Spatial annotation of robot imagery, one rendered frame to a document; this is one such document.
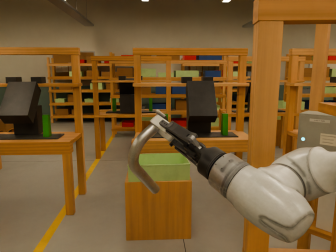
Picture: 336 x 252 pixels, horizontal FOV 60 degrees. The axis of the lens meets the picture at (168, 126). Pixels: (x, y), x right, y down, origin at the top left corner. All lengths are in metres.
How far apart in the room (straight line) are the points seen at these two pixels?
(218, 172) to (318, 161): 0.21
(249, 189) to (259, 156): 0.63
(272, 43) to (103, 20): 10.01
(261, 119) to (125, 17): 9.95
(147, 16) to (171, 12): 0.87
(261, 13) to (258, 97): 0.31
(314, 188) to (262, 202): 0.15
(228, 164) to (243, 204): 0.09
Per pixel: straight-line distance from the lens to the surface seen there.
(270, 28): 1.19
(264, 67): 1.18
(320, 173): 0.69
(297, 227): 0.60
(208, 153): 0.67
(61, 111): 10.66
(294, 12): 1.22
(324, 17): 1.26
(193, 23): 10.96
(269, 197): 0.59
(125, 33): 10.86
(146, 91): 7.72
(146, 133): 0.79
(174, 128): 0.71
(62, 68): 11.17
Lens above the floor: 1.66
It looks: 10 degrees down
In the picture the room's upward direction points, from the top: straight up
